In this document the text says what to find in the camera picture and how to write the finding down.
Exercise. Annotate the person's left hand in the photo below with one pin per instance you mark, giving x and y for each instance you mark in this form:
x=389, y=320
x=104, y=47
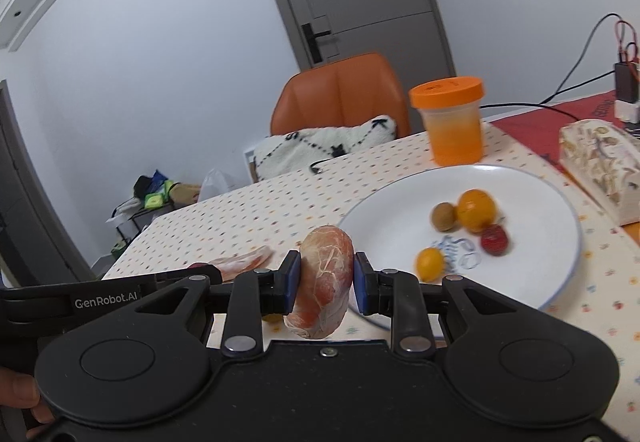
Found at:
x=17, y=392

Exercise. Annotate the white plate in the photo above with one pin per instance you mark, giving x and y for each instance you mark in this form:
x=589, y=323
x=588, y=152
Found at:
x=400, y=217

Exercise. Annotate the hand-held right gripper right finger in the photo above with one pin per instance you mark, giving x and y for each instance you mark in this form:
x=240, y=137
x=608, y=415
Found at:
x=362, y=287

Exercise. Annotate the small red apple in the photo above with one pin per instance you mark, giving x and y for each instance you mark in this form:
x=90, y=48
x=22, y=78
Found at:
x=199, y=266
x=495, y=240

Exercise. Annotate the small yellow orange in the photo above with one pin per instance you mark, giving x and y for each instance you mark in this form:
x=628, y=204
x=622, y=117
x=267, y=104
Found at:
x=431, y=264
x=273, y=318

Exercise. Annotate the grey door frame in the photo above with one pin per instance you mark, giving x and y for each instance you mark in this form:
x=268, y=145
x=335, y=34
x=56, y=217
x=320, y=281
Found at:
x=30, y=202

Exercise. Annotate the red table mat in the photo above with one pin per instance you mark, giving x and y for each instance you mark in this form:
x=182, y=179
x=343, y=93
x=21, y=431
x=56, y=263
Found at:
x=540, y=121

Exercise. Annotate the green packets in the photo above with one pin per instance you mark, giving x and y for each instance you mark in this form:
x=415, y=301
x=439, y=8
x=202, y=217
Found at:
x=160, y=196

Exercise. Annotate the orange chair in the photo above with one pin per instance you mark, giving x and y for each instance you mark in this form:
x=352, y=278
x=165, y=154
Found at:
x=340, y=91

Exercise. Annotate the brown round fruit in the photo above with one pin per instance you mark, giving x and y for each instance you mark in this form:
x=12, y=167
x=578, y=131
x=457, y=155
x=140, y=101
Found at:
x=445, y=217

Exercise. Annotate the clear plastic bag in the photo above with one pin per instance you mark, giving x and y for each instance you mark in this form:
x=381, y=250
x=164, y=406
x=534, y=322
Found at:
x=216, y=184

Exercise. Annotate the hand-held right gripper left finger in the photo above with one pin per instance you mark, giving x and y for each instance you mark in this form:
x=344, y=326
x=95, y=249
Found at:
x=292, y=284

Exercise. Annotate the patterned tissue box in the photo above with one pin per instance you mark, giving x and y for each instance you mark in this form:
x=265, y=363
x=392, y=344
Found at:
x=600, y=166

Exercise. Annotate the orange lid plastic jar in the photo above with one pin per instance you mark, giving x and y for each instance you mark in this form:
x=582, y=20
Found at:
x=450, y=126

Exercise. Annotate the black cloth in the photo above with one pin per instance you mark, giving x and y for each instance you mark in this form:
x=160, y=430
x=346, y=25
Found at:
x=144, y=186

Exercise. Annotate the white black patterned cushion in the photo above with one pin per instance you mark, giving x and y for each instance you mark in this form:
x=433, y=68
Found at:
x=310, y=149

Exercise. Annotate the thick peeled pomelo segment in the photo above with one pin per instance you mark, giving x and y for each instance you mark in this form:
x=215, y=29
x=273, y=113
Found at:
x=322, y=279

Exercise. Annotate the black shelf rack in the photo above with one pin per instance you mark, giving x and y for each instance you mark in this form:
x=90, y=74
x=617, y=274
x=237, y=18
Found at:
x=130, y=222

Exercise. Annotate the black power adapter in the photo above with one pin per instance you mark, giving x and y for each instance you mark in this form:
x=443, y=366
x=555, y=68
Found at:
x=627, y=81

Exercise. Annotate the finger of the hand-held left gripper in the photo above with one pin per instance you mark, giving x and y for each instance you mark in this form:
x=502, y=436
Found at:
x=172, y=276

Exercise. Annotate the large orange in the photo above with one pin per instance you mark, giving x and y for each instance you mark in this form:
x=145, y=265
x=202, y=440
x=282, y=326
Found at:
x=476, y=210

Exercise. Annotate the floral dotted tablecloth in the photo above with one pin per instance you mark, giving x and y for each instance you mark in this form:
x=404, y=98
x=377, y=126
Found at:
x=250, y=217

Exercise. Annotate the white framed brown panel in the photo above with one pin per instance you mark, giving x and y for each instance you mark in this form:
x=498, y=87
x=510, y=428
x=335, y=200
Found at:
x=251, y=166

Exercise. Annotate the white power strip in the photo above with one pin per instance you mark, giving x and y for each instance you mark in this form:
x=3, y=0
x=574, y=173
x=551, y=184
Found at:
x=629, y=110

